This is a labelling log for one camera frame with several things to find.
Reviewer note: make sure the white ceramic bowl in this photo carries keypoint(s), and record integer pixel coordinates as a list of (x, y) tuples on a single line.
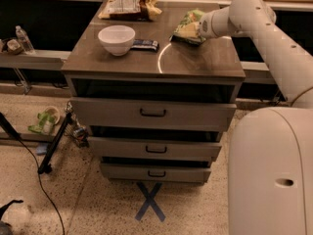
[(117, 39)]

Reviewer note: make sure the middle grey drawer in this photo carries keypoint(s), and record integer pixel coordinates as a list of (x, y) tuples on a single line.
[(154, 149)]

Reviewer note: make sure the clear plastic water bottle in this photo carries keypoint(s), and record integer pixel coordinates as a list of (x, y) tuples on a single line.
[(24, 40)]

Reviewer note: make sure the small basket with items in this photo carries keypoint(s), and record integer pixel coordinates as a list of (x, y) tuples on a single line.
[(10, 46)]

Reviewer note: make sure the brown chip bag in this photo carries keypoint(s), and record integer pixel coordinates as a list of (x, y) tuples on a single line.
[(130, 10)]

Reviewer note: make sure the top grey drawer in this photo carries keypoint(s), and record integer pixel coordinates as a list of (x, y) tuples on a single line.
[(153, 114)]

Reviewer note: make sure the black tripod leg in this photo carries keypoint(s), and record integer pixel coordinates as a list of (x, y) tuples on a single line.
[(45, 166)]

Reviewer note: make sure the blue tape cross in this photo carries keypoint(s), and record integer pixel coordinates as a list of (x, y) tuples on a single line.
[(149, 202)]

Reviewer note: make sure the bottom grey drawer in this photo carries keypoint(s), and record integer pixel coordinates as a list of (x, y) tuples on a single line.
[(155, 173)]

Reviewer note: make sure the grey drawer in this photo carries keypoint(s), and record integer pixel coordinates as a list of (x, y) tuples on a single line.
[(154, 149), (155, 173), (153, 114)]

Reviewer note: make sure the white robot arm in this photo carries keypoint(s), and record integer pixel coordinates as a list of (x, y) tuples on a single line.
[(270, 167)]

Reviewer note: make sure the dark blue snack bar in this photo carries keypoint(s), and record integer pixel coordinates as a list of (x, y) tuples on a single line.
[(145, 44)]

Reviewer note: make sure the green jalapeno chip bag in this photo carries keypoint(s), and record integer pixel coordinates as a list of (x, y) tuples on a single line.
[(188, 30)]

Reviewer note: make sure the grey drawer cabinet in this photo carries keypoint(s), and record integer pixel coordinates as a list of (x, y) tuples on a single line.
[(177, 72)]

